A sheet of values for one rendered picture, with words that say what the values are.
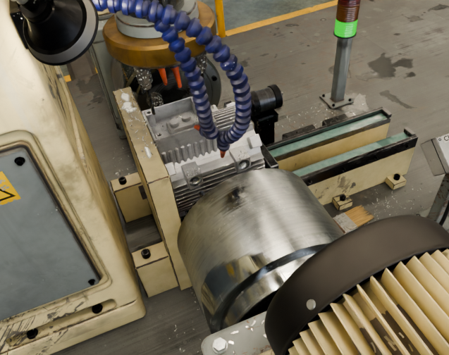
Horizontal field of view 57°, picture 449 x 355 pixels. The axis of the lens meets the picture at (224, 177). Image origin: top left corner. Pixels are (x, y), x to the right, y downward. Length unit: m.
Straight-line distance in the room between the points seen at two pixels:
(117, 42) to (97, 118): 0.83
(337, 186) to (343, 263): 0.75
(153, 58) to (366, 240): 0.43
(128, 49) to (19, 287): 0.41
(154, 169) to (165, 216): 0.10
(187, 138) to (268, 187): 0.22
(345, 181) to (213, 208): 0.51
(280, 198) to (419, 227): 0.30
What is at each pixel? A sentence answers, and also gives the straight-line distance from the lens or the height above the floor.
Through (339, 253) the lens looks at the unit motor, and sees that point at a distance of 0.32.
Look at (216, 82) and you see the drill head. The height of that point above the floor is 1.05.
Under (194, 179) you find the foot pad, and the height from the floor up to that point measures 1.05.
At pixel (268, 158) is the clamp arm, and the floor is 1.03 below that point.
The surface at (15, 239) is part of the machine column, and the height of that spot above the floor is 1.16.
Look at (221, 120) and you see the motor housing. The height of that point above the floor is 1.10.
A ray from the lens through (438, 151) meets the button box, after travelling 0.88.
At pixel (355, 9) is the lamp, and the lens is 1.26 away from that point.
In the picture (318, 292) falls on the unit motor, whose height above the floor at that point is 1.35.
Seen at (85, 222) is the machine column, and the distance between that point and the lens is 0.68.
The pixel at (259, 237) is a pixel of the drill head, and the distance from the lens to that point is 0.57.
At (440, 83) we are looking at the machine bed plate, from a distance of 1.58.
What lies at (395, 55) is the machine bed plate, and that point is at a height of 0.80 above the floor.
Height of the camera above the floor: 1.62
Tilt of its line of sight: 45 degrees down
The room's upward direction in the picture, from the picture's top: 7 degrees counter-clockwise
